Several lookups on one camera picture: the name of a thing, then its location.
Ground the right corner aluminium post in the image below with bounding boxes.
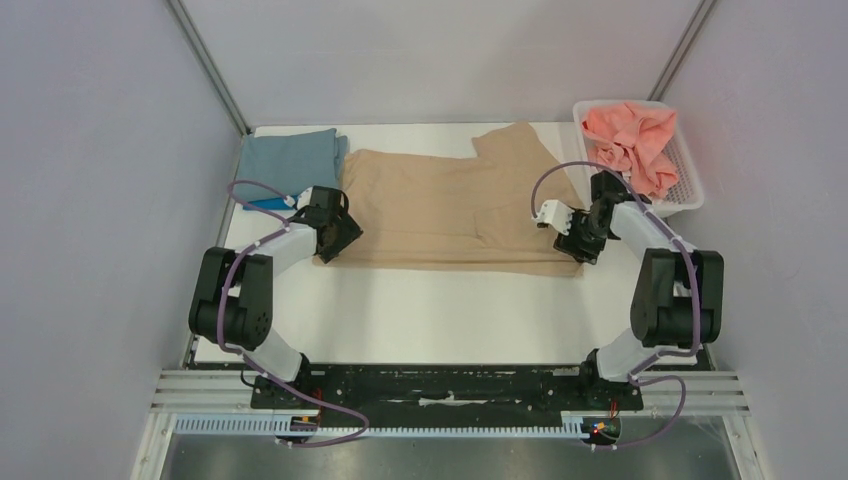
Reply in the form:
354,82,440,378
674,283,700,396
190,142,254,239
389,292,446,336
647,0,719,101

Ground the pink t shirt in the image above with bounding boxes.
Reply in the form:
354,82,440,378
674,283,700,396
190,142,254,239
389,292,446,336
581,102,679,199

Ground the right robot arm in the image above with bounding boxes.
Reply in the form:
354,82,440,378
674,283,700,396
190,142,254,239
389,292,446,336
534,171,724,408

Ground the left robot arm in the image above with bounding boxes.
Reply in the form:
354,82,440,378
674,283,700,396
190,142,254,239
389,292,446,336
187,186,363,408

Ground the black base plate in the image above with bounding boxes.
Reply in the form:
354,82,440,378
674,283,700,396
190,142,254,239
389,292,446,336
250,363,644,429

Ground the beige t shirt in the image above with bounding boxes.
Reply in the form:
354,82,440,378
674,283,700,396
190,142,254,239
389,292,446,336
330,123,583,277

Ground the left corner aluminium post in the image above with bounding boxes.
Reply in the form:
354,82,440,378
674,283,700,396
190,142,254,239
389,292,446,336
164,0,252,136

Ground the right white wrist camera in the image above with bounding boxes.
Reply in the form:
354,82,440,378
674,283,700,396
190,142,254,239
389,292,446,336
533,200,576,236

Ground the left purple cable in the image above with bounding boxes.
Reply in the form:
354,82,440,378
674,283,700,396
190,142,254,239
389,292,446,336
215,180,370,450

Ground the white plastic basket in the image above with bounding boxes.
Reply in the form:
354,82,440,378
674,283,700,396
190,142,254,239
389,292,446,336
572,100,704,216

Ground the white cable duct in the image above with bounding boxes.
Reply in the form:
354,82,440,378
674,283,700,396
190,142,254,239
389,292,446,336
173,413,620,441

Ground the corner aluminium post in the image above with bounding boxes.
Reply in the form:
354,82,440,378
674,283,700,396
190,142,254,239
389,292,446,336
164,0,252,136
647,0,719,101

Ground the bright blue folded t shirt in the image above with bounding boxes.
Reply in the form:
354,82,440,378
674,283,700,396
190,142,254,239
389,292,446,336
243,195,299,211

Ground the grey-blue folded t shirt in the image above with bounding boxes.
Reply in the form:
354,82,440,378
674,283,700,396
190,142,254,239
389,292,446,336
234,129,349,202

